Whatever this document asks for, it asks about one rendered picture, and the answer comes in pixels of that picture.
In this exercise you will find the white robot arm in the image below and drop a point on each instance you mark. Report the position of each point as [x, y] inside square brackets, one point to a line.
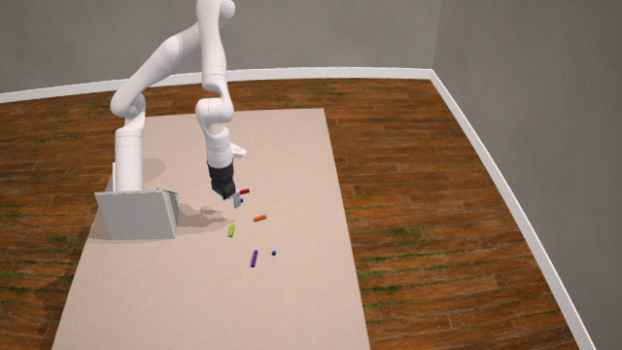
[212, 15]

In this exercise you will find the purple rod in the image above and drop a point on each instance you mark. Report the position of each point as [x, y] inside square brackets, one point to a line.
[254, 258]

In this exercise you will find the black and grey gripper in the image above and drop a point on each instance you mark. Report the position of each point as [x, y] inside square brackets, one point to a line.
[221, 170]

